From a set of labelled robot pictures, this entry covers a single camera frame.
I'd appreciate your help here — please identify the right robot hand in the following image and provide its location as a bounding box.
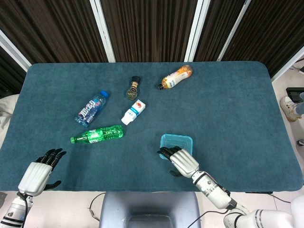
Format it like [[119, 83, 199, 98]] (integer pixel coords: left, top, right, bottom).
[[156, 146, 200, 179]]

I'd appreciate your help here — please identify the black cap pepper grinder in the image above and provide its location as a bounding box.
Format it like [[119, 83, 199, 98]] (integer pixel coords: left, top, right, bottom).
[[126, 76, 141, 101]]

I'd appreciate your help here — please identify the teal table cloth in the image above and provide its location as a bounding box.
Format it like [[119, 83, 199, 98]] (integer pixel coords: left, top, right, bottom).
[[0, 61, 304, 192]]

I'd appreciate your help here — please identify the black cable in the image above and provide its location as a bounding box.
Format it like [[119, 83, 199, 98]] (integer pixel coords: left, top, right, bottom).
[[185, 208, 228, 228]]

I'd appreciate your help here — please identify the brown screen panel white frame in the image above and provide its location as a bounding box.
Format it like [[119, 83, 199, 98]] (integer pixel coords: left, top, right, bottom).
[[89, 0, 205, 63], [0, 28, 32, 98], [184, 0, 252, 62], [0, 0, 116, 66], [218, 0, 304, 82]]

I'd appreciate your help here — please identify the grey floor cable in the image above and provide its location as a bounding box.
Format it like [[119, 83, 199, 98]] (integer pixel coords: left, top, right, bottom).
[[88, 192, 106, 222]]

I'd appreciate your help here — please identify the black device on floor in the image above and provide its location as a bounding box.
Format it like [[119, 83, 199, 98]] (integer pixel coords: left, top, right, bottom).
[[286, 87, 304, 102]]

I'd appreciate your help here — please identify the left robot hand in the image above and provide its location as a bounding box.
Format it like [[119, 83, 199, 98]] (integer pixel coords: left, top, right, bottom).
[[17, 148, 67, 197]]

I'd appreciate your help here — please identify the blue plastic lid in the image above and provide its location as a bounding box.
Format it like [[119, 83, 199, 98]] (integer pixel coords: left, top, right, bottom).
[[160, 133, 193, 160]]

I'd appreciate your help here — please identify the white cloth bundle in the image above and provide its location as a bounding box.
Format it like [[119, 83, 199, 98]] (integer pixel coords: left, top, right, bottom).
[[0, 94, 19, 149]]

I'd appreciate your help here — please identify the orange tea bottle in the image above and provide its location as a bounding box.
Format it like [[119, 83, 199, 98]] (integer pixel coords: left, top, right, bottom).
[[157, 65, 193, 90]]

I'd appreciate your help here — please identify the white sneaker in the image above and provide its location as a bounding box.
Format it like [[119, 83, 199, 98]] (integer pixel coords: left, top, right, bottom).
[[279, 96, 304, 122]]

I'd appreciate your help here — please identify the green plastic soda bottle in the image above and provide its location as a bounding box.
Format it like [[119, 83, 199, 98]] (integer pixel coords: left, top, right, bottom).
[[70, 124, 124, 145]]

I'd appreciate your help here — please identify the blue label water bottle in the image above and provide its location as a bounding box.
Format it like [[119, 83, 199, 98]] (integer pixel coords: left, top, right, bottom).
[[75, 90, 110, 126]]

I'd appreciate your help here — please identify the grey trouser leg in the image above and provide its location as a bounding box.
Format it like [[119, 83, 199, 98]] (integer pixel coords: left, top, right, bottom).
[[294, 92, 304, 115]]

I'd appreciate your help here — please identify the white milk carton bottle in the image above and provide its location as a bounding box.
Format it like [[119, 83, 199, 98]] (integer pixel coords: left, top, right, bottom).
[[121, 99, 146, 125]]

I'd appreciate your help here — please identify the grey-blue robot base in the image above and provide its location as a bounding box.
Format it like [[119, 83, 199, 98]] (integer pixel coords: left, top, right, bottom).
[[99, 191, 201, 228]]

